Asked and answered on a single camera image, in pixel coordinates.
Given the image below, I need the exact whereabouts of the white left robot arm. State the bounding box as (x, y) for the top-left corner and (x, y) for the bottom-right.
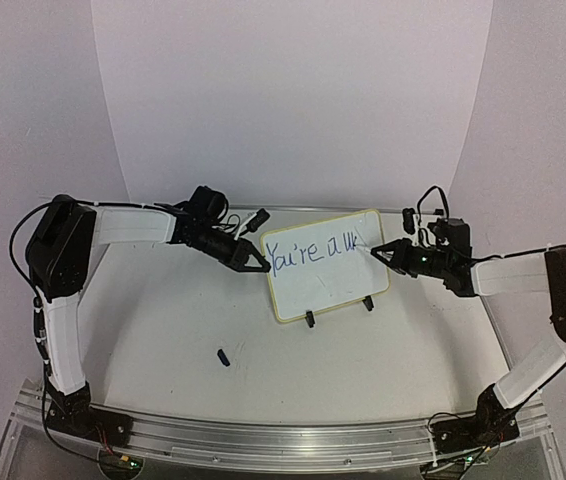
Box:
(25, 186), (271, 435)

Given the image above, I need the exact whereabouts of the blue marker cap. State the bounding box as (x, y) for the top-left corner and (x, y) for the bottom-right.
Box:
(217, 349), (231, 367)

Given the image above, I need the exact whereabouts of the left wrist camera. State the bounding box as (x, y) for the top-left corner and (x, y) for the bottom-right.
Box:
(233, 208), (270, 239)

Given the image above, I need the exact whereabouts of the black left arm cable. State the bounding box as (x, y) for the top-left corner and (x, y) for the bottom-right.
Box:
(7, 197), (179, 441)

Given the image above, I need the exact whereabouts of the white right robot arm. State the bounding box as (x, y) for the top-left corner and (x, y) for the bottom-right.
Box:
(371, 218), (566, 414)

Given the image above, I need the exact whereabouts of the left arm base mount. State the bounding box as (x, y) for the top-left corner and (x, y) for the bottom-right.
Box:
(45, 394), (134, 447)

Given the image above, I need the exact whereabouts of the white marker pen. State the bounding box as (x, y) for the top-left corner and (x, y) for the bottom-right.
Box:
(356, 245), (394, 260)

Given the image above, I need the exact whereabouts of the black right board stand foot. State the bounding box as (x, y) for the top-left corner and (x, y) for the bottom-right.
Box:
(363, 295), (374, 312)

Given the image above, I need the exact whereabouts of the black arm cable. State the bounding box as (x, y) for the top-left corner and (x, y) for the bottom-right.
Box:
(7, 197), (179, 441)
(472, 244), (566, 361)

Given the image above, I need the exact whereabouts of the black right camera cable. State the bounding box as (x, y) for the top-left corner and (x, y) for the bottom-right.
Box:
(415, 185), (452, 221)

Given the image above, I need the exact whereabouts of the white whiteboard yellow rim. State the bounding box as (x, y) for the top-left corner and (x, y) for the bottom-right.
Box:
(260, 209), (390, 323)

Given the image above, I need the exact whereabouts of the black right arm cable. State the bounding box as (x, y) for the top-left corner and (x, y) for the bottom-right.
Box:
(472, 244), (566, 361)

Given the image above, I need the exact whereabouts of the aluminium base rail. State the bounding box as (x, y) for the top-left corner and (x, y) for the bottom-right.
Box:
(0, 382), (566, 479)

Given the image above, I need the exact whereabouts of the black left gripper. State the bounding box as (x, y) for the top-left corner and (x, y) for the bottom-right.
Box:
(188, 221), (271, 271)

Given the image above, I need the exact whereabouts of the black board stand foot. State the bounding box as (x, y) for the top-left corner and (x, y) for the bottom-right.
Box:
(363, 295), (374, 312)
(305, 310), (316, 328)

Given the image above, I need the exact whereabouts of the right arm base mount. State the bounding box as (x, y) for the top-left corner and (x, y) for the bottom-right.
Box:
(428, 406), (520, 454)

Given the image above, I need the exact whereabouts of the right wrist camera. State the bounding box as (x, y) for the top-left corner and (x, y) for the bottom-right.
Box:
(402, 207), (427, 246)

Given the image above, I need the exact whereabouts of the black left board stand foot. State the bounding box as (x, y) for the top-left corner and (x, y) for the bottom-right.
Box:
(305, 310), (316, 328)

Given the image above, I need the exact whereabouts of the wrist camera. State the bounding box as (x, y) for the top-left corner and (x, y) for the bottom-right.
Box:
(402, 207), (427, 246)
(233, 208), (270, 239)

